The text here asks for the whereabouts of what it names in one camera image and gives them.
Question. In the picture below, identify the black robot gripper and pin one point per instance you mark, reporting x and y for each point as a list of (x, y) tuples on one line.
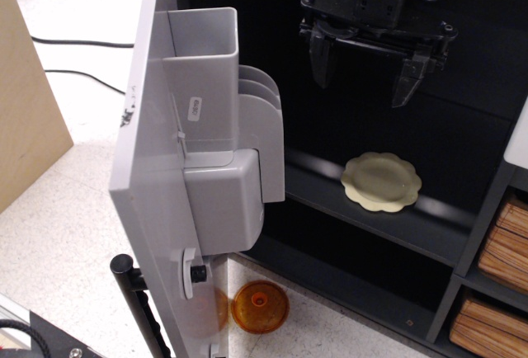
[(390, 27)]

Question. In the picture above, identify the grey toy fridge door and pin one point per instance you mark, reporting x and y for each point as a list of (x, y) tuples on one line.
[(200, 151)]

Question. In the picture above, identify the dark grey fridge cabinet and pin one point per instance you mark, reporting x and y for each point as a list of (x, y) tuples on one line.
[(404, 270)]

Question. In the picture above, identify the cream scalloped toy plate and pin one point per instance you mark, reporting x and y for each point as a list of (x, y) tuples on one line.
[(381, 182)]

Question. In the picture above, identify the white countertop edge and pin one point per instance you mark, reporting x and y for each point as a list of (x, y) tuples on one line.
[(516, 152)]

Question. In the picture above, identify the upper woven storage basket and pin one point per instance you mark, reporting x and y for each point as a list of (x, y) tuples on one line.
[(504, 254)]

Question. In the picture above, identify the woven storage basket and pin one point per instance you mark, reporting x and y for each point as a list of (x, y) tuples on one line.
[(488, 331), (504, 254)]

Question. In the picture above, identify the orange translucent plastic lid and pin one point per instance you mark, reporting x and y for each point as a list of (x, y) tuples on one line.
[(260, 307)]

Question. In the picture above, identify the lower woven storage basket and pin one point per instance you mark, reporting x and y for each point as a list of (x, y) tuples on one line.
[(488, 331)]

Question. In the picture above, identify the tan wooden board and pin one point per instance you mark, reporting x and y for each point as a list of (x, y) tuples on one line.
[(34, 135)]

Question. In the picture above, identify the black fridge door handle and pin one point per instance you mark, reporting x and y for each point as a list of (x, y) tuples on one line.
[(133, 287)]

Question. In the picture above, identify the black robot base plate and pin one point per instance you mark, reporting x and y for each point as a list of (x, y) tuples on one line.
[(27, 334)]

